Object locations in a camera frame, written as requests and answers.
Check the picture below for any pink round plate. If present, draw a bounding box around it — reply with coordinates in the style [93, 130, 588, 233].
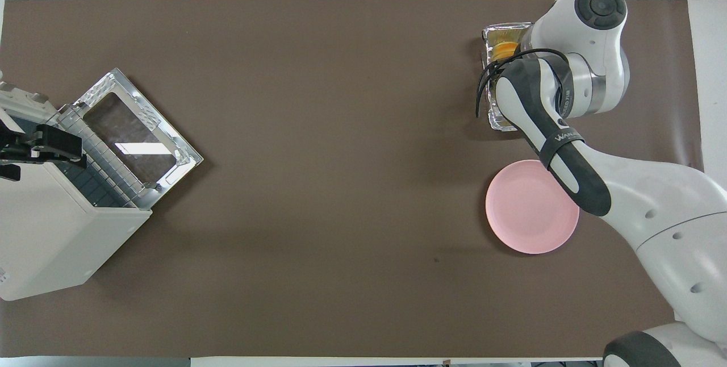
[486, 160, 580, 255]

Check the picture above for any metal oven wire rack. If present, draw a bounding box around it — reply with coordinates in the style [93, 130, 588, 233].
[56, 103, 144, 209]

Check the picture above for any sliced orange bread loaf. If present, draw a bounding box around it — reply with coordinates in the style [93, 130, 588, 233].
[491, 41, 521, 62]

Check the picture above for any silver glass oven door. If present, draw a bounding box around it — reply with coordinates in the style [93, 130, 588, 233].
[74, 68, 204, 210]

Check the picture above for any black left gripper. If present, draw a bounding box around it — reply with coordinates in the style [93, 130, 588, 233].
[0, 124, 87, 182]

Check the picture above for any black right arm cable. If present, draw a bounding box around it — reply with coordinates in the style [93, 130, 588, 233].
[476, 48, 570, 119]

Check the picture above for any white toaster oven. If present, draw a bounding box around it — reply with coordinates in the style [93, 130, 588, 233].
[0, 80, 153, 302]

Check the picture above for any aluminium foil tray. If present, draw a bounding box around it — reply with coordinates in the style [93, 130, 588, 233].
[482, 22, 536, 132]

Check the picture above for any brown table mat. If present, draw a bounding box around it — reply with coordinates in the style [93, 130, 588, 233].
[0, 0, 705, 360]

